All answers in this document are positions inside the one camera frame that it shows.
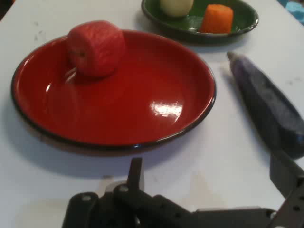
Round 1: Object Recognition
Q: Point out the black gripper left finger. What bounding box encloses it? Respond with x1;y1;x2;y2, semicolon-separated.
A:
61;157;198;228

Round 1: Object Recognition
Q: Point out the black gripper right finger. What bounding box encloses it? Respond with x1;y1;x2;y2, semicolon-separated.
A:
268;149;304;228

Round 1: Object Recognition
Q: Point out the purple toy eggplant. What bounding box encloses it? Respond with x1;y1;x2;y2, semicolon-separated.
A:
227;51;304;160

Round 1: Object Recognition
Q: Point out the red enamel plate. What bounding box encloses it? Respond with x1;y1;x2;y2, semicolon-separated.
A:
10;29;217;151

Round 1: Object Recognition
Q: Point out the red toy apple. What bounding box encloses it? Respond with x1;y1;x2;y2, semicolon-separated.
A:
66;20;126;78

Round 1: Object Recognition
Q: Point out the green enamel plate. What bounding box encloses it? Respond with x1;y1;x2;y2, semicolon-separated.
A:
141;0;259;45

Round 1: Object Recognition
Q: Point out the blue foam building block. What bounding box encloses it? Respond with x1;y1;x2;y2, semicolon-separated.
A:
285;1;304;15

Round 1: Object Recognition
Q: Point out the orange toy carrot piece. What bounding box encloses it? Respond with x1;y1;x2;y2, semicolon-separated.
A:
199;4;234;34

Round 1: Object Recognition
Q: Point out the cream toy potato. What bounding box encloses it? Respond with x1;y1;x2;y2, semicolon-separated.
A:
159;0;194;18

